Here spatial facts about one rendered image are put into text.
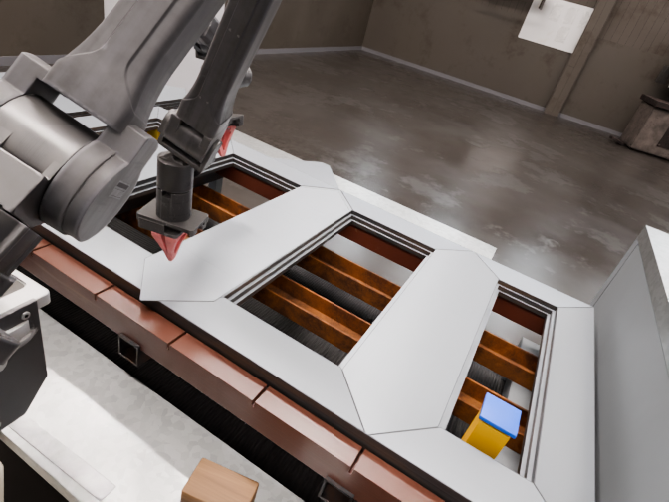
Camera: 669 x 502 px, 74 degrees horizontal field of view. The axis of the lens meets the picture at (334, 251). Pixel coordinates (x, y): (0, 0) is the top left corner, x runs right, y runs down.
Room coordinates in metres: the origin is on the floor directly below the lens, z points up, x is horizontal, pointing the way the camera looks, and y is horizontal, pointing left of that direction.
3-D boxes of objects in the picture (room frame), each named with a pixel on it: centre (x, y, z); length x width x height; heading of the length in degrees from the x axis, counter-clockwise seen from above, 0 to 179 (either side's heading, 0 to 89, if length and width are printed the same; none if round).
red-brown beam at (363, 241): (1.24, 0.05, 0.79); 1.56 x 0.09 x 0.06; 70
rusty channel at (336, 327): (0.92, 0.17, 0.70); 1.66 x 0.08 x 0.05; 70
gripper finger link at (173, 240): (0.64, 0.30, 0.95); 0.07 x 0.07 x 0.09; 87
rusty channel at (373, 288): (1.12, 0.10, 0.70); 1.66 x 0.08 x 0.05; 70
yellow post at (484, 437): (0.52, -0.33, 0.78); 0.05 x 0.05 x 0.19; 70
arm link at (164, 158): (0.65, 0.28, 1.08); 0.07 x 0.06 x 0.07; 179
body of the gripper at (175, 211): (0.64, 0.28, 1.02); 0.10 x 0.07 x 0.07; 87
